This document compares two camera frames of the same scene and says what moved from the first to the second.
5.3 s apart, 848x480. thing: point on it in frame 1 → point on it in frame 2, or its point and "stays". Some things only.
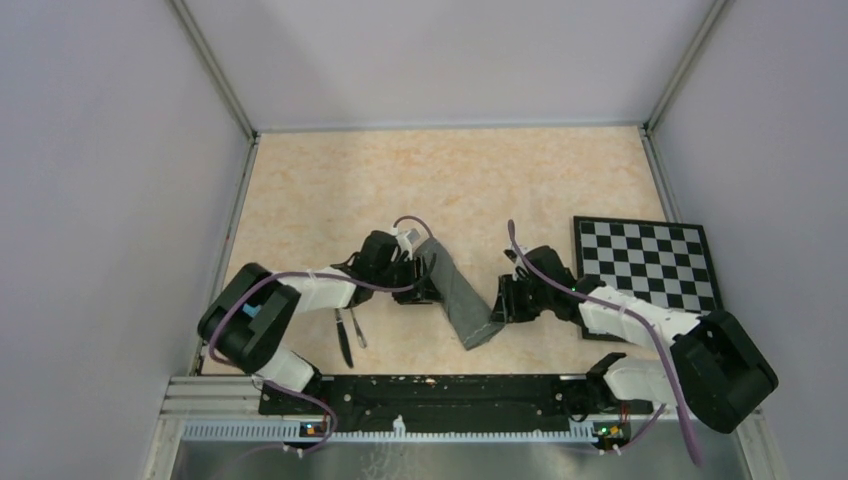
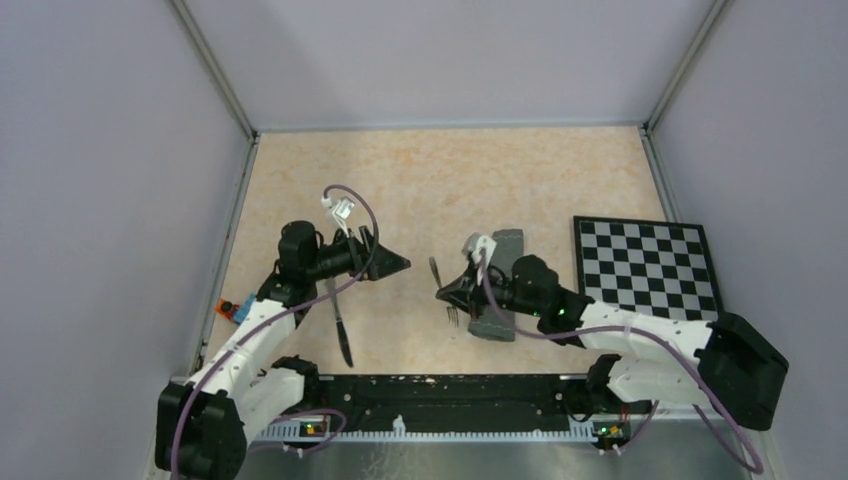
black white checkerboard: (667, 264) stays
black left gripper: (424, 290) → (384, 263)
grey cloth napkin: (461, 300) → (491, 325)
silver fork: (361, 338) → (451, 310)
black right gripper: (507, 309) → (465, 292)
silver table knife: (343, 337) stays
